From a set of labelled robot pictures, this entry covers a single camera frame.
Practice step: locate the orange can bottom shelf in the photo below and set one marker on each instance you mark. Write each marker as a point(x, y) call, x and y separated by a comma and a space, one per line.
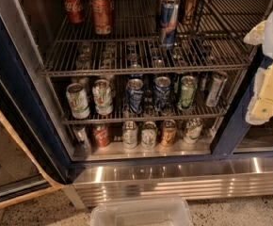
point(168, 132)

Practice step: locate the red front soda can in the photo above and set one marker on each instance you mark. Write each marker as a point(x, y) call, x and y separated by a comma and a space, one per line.
point(101, 16)

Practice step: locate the white can bottom right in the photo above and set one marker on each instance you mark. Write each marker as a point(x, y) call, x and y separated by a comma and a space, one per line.
point(192, 130)

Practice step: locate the red coca-cola can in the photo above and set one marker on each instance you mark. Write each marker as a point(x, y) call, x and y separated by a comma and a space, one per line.
point(75, 10)

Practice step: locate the green soda can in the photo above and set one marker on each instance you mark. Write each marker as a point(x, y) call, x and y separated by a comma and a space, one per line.
point(186, 92)

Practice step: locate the blue red bull can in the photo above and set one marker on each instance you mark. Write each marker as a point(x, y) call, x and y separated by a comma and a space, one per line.
point(168, 23)

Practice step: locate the white green can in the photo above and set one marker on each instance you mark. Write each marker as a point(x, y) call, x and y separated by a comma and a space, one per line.
point(148, 135)
point(78, 100)
point(102, 97)
point(129, 134)

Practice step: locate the silver can bottom left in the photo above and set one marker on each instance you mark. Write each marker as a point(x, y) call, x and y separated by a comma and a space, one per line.
point(81, 135)

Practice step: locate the stainless steel commercial fridge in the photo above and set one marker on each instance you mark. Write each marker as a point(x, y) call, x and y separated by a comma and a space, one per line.
point(231, 158)

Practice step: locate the open glass fridge door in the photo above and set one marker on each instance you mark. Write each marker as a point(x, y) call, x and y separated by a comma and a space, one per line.
point(22, 177)

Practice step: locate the orange soda can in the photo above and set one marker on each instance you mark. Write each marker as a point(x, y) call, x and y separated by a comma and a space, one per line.
point(188, 11)

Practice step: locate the top wire shelf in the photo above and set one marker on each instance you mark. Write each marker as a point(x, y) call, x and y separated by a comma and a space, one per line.
point(213, 41)

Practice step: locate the blue pepsi can left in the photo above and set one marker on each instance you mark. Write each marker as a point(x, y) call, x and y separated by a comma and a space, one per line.
point(135, 92)

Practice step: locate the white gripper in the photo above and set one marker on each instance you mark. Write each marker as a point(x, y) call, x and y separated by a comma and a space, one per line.
point(260, 109)

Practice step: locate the white green can left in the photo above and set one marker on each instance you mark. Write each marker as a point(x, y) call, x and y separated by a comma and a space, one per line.
point(78, 100)

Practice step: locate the clear plastic bin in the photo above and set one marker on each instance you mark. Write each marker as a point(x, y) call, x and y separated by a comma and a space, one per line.
point(152, 212)

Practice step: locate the blue pepsi can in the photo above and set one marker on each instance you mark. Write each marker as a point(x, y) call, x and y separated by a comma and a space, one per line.
point(135, 92)
point(161, 92)

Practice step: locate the silver slim can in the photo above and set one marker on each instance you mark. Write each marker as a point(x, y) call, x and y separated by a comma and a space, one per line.
point(216, 85)

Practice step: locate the blue pepsi can right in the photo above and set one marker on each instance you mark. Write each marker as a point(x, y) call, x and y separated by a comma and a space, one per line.
point(161, 92)

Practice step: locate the red can bottom shelf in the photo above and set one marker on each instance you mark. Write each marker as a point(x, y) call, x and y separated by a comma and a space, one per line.
point(101, 134)

